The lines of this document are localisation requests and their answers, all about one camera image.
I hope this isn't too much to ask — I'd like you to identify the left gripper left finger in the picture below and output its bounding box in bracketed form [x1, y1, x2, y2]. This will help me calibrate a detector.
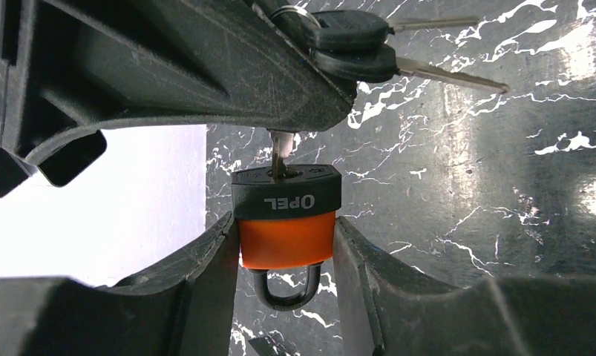
[0, 214, 239, 355]

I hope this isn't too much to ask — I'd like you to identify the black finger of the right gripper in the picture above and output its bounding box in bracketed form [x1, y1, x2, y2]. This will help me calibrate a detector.
[0, 1, 356, 198]

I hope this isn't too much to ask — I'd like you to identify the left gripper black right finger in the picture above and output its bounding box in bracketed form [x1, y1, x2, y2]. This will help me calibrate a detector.
[333, 217, 596, 355]

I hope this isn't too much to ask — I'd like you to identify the orange padlock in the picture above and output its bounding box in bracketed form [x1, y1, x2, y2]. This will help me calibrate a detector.
[231, 164, 342, 312]

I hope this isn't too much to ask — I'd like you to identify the bunch of black keys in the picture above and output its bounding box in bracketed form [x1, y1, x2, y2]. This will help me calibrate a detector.
[268, 4, 510, 179]

